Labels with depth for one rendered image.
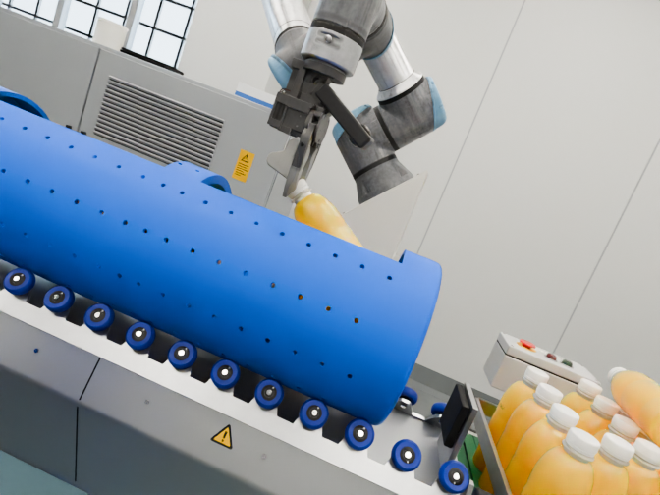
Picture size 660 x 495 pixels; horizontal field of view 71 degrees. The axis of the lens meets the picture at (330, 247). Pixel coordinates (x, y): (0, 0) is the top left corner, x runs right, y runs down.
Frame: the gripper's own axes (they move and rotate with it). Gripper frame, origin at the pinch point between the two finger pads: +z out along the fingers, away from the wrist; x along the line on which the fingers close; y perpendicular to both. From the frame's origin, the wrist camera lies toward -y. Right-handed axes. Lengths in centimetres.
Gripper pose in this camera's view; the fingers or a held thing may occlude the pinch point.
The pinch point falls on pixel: (295, 191)
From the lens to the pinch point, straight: 78.2
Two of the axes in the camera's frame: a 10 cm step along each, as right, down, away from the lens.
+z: -3.6, 9.2, 1.8
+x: -1.6, 1.2, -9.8
